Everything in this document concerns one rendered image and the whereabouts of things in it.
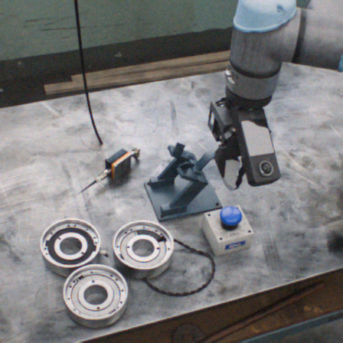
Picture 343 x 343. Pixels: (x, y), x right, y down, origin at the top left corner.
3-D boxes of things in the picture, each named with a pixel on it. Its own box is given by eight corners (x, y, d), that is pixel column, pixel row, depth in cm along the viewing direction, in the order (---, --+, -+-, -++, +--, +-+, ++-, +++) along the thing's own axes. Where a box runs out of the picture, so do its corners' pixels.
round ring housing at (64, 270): (37, 277, 100) (34, 263, 97) (48, 229, 108) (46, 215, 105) (96, 282, 101) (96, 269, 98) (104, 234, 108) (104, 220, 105)
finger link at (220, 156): (236, 168, 97) (245, 129, 91) (240, 174, 96) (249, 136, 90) (210, 172, 96) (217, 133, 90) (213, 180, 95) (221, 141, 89)
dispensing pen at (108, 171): (73, 182, 110) (134, 138, 120) (73, 197, 113) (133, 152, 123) (80, 188, 109) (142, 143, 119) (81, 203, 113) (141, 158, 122)
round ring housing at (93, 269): (140, 306, 98) (141, 293, 95) (91, 344, 93) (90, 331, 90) (100, 267, 103) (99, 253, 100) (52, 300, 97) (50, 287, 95)
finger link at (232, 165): (223, 170, 103) (230, 131, 97) (235, 194, 100) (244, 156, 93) (206, 173, 103) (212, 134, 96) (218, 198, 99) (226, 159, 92)
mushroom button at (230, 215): (221, 240, 106) (225, 223, 102) (213, 223, 108) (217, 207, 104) (241, 236, 107) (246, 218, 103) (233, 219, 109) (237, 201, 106)
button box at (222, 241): (215, 258, 106) (219, 242, 102) (201, 228, 110) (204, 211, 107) (256, 247, 108) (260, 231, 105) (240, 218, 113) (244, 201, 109)
